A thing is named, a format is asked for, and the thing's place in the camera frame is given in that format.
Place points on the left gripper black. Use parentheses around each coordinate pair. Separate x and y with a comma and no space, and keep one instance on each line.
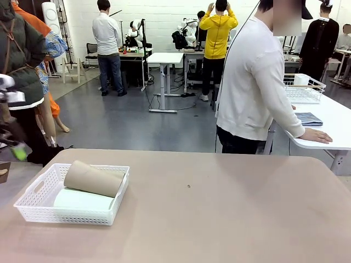
(11,134)

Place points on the tan brown cup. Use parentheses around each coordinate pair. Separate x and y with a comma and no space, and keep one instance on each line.
(93,179)

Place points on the pale green cup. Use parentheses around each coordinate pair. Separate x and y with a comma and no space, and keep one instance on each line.
(82,200)

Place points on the white perforated plastic basket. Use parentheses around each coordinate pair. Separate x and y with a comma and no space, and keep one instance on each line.
(68,217)

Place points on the light blue cloth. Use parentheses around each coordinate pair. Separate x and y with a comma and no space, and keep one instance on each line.
(310,119)

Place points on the person's right forearm white sleeve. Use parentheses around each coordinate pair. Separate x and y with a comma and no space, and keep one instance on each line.
(290,123)

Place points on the person's right hand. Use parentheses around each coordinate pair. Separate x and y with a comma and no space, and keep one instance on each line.
(315,135)

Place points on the dark brown cardboard box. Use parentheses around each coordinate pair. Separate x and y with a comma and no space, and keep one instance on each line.
(4,175)

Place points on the white wooden step stool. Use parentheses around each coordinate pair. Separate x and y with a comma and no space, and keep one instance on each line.
(64,68)

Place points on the figure in orange blue clothes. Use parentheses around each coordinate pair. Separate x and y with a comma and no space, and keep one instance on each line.
(55,43)

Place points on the black mesh chair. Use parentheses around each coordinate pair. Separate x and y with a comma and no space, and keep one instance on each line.
(91,49)

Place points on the white tower fan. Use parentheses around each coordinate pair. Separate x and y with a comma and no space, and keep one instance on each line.
(50,16)

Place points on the man in white shirt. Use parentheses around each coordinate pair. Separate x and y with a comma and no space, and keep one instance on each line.
(107,33)

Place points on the wooden top background desk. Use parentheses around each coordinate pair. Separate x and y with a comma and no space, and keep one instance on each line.
(131,54)

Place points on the white background robot black stand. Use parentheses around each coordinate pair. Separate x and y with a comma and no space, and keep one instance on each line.
(135,30)

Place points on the white height-adjustable desk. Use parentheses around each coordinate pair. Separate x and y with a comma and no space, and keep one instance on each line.
(164,57)

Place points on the black floor power strip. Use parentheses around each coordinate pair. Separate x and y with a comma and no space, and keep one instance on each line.
(189,95)

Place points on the grey plastic stool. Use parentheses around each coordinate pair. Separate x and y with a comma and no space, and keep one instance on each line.
(215,94)

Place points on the white background robot dark jacket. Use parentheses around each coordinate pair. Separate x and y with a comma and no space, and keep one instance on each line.
(189,30)

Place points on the person in dark clothes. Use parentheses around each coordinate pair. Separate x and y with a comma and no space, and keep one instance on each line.
(201,27)

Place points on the man in yellow hoodie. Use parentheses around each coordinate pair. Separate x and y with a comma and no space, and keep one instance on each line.
(218,35)

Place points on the person in white sweater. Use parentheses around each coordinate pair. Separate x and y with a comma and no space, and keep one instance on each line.
(246,82)

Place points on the white rectangular container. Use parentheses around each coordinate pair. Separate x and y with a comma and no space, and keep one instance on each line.
(301,79)

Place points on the person in black coat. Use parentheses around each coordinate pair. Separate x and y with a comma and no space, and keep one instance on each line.
(319,41)

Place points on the white desk with thin legs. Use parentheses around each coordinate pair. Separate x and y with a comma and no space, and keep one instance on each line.
(344,52)

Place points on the seated person in pale top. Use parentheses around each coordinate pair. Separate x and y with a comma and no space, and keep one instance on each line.
(345,39)

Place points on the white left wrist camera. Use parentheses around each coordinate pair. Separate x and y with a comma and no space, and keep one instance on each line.
(13,96)

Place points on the grey frame background desk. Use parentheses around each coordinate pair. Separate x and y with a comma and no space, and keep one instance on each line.
(192,54)

